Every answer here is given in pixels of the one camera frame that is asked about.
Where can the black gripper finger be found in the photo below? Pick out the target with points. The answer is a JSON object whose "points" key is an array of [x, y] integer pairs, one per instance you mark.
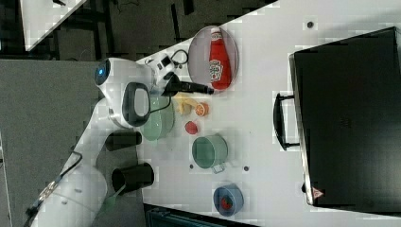
{"points": [[190, 87]]}

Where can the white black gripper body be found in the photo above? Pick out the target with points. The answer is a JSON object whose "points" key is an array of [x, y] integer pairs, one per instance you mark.
{"points": [[163, 76]]}

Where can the red ketchup bottle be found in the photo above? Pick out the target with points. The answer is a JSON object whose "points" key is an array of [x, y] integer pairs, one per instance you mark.
{"points": [[219, 63]]}

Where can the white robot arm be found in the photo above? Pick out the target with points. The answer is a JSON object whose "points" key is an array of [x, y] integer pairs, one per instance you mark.
{"points": [[78, 193]]}

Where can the yellow toy banana bunch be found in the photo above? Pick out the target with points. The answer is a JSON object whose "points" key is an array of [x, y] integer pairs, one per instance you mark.
{"points": [[184, 103]]}

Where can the orange slice toy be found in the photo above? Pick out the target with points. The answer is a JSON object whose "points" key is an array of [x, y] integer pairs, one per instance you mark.
{"points": [[202, 109]]}

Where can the red toy strawberry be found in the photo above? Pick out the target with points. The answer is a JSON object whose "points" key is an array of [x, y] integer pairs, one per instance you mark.
{"points": [[191, 127]]}

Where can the green perforated colander basket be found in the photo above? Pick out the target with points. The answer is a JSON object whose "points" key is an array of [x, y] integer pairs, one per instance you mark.
{"points": [[161, 122]]}

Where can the green mug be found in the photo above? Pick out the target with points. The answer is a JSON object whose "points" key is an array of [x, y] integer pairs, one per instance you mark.
{"points": [[210, 152]]}

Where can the black cylinder holder upper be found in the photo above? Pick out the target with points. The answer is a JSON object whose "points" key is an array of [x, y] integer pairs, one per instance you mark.
{"points": [[123, 139]]}

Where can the black cylinder holder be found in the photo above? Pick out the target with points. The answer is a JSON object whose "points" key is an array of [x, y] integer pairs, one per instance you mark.
{"points": [[132, 178], [123, 139]]}

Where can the black cylinder holder lower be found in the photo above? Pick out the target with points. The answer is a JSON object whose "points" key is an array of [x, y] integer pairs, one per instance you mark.
{"points": [[132, 178]]}

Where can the blue mug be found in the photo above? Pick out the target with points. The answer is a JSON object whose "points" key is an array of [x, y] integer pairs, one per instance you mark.
{"points": [[232, 192]]}

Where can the small red toy in mug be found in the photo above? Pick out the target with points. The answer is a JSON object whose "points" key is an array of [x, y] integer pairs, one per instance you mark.
{"points": [[226, 203]]}

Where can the white side table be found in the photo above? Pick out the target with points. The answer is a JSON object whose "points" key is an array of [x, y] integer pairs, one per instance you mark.
{"points": [[41, 17]]}

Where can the green spatula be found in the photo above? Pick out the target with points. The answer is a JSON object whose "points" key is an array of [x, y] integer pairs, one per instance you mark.
{"points": [[110, 202]]}

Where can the silver black toaster oven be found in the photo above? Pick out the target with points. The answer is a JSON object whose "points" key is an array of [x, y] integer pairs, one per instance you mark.
{"points": [[346, 98]]}

